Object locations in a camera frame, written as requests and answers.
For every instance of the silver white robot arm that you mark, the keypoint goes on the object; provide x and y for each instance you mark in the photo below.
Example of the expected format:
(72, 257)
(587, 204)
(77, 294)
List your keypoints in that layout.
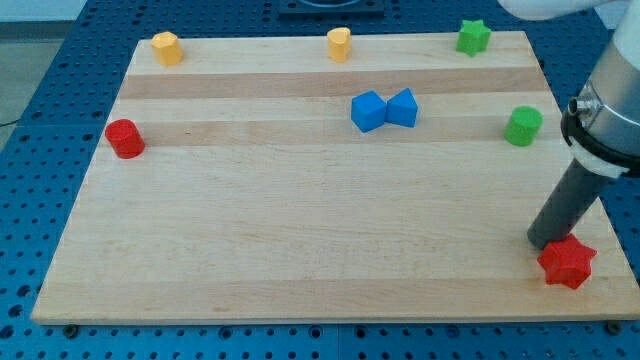
(601, 124)

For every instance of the blue cube block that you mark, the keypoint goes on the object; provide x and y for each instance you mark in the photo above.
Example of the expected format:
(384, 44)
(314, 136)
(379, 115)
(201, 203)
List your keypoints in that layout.
(368, 111)

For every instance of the blue triangle block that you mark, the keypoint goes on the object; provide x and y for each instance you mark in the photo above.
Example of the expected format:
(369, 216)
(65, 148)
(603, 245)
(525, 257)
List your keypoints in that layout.
(402, 109)

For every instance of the wooden board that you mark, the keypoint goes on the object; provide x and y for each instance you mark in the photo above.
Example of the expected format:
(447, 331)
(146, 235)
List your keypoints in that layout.
(258, 200)

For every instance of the yellow heart block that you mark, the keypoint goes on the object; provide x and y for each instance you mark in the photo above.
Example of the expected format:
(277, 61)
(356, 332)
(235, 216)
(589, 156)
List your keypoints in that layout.
(339, 44)

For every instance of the yellow hexagon block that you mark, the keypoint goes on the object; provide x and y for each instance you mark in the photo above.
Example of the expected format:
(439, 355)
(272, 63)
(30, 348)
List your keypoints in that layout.
(167, 49)

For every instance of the red cylinder block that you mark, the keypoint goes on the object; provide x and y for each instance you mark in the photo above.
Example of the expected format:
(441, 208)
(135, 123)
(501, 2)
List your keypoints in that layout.
(124, 138)

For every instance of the green star block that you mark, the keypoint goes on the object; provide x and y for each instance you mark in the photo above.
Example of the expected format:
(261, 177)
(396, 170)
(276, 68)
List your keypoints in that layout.
(473, 37)

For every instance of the green cylinder block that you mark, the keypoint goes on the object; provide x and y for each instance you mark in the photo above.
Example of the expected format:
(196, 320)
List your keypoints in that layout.
(523, 126)

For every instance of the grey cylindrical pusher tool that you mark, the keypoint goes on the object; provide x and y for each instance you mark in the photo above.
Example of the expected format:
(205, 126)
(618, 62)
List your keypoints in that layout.
(576, 191)

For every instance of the red star block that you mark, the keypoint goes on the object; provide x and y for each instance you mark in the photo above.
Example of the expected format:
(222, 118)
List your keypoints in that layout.
(567, 262)

